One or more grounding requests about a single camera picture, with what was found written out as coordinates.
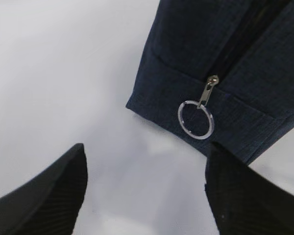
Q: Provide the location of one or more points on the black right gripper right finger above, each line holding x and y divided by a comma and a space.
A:
242, 201

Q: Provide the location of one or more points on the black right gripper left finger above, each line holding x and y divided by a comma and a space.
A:
49, 203

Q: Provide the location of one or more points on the dark blue fabric bag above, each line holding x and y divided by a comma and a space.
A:
219, 70

